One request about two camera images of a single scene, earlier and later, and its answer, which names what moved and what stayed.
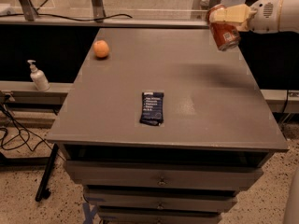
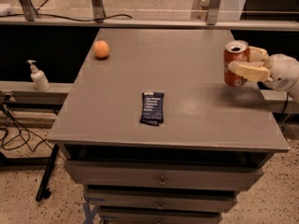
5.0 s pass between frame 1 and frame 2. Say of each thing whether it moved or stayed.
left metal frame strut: stayed
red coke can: moved
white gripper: moved
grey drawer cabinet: stayed
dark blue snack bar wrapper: stayed
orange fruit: stayed
